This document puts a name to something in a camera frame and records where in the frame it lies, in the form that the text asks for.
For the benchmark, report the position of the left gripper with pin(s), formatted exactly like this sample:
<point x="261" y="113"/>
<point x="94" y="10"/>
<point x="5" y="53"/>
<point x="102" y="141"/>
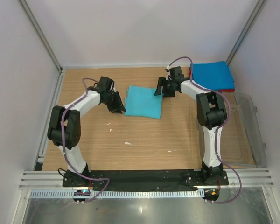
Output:
<point x="118" y="107"/>

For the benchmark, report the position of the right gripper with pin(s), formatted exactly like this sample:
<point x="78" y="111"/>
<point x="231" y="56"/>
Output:
<point x="162" y="81"/>

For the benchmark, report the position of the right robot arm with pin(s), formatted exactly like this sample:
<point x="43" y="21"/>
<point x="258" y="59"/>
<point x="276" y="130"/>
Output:
<point x="211" y="115"/>

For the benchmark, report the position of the folded blue t shirt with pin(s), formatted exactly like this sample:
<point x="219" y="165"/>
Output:
<point x="212" y="75"/>

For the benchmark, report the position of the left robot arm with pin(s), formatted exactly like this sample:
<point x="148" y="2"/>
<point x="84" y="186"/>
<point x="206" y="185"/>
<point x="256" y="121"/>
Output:
<point x="65" y="127"/>

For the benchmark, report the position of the white slotted cable duct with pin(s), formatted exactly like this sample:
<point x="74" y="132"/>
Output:
<point x="82" y="193"/>

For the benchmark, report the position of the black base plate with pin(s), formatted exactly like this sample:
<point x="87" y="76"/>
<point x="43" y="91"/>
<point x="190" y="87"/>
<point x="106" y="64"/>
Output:
<point x="153" y="180"/>

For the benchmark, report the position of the clear plastic bin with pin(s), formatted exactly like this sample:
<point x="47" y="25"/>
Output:
<point x="241" y="142"/>

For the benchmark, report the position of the cyan t shirt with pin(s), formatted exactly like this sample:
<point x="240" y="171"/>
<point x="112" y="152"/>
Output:
<point x="141" y="102"/>

